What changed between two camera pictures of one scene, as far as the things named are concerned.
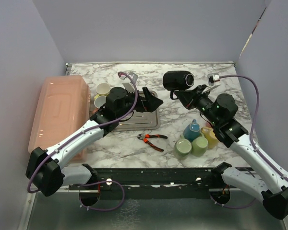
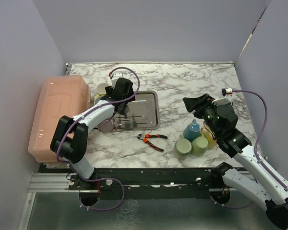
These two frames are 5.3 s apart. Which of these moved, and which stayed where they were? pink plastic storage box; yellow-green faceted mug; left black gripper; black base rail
Moved: left black gripper
Stayed: yellow-green faceted mug; pink plastic storage box; black base rail
